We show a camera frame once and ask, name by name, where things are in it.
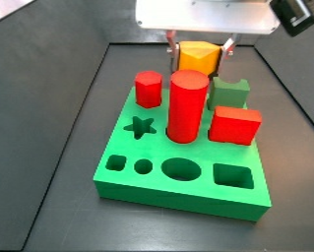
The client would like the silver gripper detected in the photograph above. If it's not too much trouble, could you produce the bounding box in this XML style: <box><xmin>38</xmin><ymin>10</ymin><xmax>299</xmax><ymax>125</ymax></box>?
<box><xmin>135</xmin><ymin>0</ymin><xmax>278</xmax><ymax>73</ymax></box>

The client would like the yellow three prong block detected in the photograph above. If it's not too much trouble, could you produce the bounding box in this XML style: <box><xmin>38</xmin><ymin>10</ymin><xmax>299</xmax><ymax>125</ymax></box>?
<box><xmin>179</xmin><ymin>41</ymin><xmax>220</xmax><ymax>76</ymax></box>

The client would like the green shape sorter board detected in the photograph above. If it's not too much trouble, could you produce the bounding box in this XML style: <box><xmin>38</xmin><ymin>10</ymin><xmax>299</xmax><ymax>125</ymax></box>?
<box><xmin>93</xmin><ymin>93</ymin><xmax>271</xmax><ymax>221</ymax></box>

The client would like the tall red cylinder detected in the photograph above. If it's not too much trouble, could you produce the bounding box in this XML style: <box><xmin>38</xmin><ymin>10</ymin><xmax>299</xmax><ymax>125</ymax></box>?
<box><xmin>167</xmin><ymin>70</ymin><xmax>208</xmax><ymax>144</ymax></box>

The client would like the green notched block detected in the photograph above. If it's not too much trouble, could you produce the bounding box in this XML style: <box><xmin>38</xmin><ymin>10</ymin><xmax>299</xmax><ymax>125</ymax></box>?
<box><xmin>206</xmin><ymin>77</ymin><xmax>250</xmax><ymax>110</ymax></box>

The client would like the short red hexagonal peg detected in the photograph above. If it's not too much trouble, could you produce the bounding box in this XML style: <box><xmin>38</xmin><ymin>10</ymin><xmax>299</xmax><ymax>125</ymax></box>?
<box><xmin>133</xmin><ymin>71</ymin><xmax>161</xmax><ymax>108</ymax></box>

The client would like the red rectangular block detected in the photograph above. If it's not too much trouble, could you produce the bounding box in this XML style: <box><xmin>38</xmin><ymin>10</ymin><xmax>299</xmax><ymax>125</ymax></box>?
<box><xmin>207</xmin><ymin>106</ymin><xmax>262</xmax><ymax>146</ymax></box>

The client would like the black camera box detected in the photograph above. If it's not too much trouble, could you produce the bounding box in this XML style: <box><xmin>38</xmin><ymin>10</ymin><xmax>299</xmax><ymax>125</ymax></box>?
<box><xmin>270</xmin><ymin>0</ymin><xmax>314</xmax><ymax>36</ymax></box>

